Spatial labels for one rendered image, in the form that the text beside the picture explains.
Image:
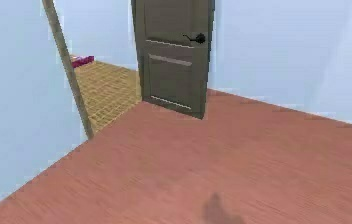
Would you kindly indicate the dark grey-brown room door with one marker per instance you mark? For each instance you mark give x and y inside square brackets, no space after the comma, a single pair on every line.
[174,76]

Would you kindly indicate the magenta block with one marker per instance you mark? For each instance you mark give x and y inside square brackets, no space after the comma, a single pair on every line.
[82,61]

